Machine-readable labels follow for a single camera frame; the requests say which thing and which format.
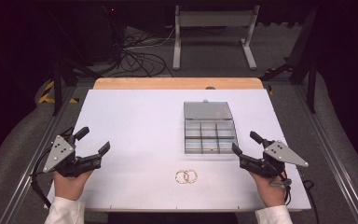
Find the wooden table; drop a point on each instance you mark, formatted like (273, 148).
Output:
(177, 83)

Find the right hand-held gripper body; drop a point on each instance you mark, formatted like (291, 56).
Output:
(279, 154)

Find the black equipment case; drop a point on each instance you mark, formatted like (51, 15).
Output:
(105, 37)

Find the aluminium rail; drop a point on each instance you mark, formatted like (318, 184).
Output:
(345, 186)
(17, 202)

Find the black metal stand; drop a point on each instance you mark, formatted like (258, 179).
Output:
(311, 93)

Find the clear plastic compartment box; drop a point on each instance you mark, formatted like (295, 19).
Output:
(209, 127)

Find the black tripod stand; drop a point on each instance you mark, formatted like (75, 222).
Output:
(57, 93)

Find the person's left hand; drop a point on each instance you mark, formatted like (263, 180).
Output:
(70, 186)

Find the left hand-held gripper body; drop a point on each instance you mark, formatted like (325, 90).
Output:
(57, 152)

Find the person's right hand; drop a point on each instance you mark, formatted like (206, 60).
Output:
(268, 191)

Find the white metal stand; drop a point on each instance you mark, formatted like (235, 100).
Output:
(214, 19)

